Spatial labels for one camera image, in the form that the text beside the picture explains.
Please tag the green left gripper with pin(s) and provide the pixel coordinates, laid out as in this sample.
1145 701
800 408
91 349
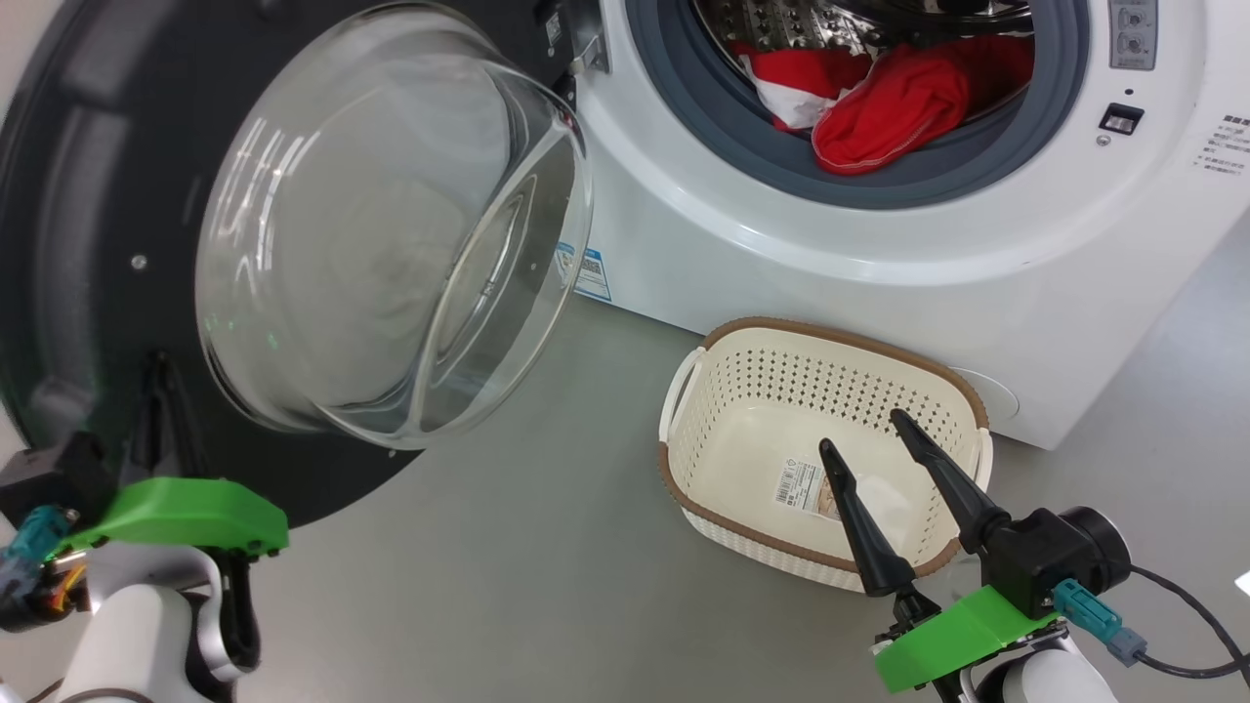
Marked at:
186 513

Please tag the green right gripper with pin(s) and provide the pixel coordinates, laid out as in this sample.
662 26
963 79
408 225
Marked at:
947 644

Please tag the black round glass washer door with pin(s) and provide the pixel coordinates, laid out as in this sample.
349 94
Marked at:
98 195

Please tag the red and white garment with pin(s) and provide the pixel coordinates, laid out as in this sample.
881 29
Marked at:
908 107

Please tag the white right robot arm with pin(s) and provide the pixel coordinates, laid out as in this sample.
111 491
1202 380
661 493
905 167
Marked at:
1045 683

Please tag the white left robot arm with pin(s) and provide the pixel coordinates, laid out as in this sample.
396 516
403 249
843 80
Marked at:
127 635

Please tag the cream laundry basket brown rim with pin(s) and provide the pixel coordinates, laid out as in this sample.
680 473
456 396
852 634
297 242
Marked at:
752 430

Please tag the white front-load washing machine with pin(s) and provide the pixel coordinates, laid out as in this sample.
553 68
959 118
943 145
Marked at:
879 254

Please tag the blue energy label sticker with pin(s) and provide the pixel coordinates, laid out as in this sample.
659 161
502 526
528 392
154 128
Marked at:
586 273

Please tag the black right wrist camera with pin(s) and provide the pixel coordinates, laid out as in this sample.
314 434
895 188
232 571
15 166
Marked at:
1045 557

